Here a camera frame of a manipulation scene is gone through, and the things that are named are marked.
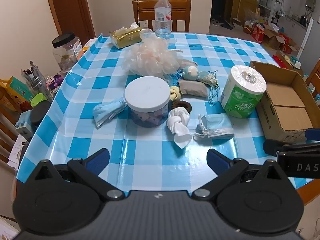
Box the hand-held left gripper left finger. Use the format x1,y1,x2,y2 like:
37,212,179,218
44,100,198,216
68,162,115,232
26,148,125,202

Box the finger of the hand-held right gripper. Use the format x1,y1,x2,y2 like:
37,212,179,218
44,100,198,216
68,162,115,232
264,139,320,155
306,128,320,140

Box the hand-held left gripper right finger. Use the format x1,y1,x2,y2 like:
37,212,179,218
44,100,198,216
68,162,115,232
192,149,290,202

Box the brown cardboard box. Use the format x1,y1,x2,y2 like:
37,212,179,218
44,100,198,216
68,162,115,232
249,60,316,144

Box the blue face mask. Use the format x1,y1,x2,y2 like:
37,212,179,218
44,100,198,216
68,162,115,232
194,113,235,141
92,98,125,128

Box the white knotted cloth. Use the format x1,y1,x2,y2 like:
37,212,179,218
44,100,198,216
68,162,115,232
167,107,192,148

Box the brown hair scrunchie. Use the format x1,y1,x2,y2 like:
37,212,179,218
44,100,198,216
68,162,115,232
171,100,192,113

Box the grey fabric sachet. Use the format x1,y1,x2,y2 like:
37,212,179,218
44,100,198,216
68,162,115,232
179,59,199,68
178,79,208,97

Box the yellow knotted cloth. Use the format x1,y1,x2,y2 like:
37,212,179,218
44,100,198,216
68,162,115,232
170,86,181,100

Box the blue floral tasselled sachet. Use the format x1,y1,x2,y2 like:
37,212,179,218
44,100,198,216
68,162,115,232
197,70,220,107

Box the round blue plush toy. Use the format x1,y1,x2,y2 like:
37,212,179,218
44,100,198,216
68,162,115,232
182,66,200,80

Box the peach mesh bath pouf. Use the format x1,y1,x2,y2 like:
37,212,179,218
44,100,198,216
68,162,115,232
122,29,184,77

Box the blue white checked tablecloth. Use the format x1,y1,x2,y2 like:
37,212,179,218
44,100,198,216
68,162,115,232
16,32,320,197

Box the toilet paper roll green wrapper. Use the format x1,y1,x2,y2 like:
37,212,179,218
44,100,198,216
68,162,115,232
220,65,267,119

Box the green white small carton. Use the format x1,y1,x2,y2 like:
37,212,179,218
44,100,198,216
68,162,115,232
287,56,303,70

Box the black round device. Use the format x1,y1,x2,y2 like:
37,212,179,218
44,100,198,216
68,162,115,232
30,100,52,128

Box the stack of papers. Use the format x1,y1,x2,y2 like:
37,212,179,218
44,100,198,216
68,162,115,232
7,134,28,168

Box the light blue small device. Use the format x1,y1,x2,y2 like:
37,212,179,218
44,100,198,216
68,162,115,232
15,111,34,137

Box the clear jar with white lid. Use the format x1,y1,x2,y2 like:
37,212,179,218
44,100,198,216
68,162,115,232
124,76,171,128

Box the green plastic cup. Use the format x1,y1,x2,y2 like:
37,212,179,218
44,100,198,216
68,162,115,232
30,93,50,109

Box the purple binder clips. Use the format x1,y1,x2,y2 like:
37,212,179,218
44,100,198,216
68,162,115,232
46,74,64,90

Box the red gift box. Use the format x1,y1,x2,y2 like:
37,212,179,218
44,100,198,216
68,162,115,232
279,32,300,54
251,24,265,43

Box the glass jar of pens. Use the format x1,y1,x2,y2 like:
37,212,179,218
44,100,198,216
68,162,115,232
21,60,54,103

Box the open cardboard box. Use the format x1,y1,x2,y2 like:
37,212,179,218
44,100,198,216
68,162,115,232
261,25,285,50

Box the teal carton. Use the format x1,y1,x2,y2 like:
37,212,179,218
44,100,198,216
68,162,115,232
0,76,34,105

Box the plastic jar with black lid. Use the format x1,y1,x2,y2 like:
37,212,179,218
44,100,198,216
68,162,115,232
52,32,83,72

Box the orange white small box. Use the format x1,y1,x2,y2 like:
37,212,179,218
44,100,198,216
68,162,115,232
82,39,98,55

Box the gold tissue pack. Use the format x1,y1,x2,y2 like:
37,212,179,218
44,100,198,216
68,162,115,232
109,22,144,50

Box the pair of slippers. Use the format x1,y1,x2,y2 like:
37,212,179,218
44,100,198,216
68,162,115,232
211,19,234,29

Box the wooden cabinet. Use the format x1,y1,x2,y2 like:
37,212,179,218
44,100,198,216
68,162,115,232
229,0,259,24

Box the clear plastic water bottle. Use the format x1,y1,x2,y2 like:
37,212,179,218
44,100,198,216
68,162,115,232
154,0,172,38

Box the brown wooden door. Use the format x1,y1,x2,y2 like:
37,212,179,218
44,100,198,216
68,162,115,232
44,0,97,45

